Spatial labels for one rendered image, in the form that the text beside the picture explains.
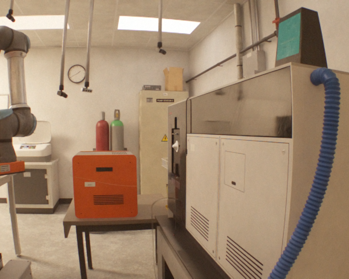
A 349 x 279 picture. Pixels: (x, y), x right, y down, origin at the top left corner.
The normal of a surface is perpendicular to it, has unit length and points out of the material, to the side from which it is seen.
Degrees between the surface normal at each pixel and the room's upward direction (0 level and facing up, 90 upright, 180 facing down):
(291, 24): 80
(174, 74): 90
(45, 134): 105
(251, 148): 90
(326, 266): 90
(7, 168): 90
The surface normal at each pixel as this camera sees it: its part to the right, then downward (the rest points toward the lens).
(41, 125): 0.22, 0.31
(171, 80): 0.25, 0.04
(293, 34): -0.95, -0.16
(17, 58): 0.69, -0.12
